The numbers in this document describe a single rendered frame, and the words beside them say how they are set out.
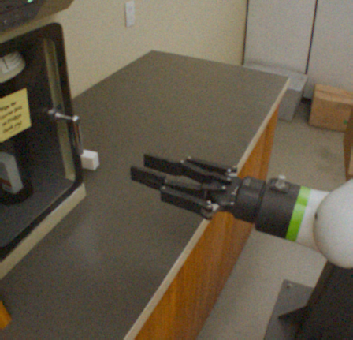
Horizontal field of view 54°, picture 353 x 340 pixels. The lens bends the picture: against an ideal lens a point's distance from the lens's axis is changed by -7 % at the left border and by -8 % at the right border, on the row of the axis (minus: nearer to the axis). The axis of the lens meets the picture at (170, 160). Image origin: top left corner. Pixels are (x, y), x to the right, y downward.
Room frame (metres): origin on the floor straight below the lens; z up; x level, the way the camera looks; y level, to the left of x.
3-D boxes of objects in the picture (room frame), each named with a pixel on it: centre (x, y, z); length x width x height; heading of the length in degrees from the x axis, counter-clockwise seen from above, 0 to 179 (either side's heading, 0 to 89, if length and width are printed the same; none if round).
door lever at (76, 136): (0.64, 0.21, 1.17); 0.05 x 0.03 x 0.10; 62
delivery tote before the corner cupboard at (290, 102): (3.00, -0.89, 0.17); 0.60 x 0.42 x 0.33; 61
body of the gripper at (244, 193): (0.47, -0.11, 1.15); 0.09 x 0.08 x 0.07; 63
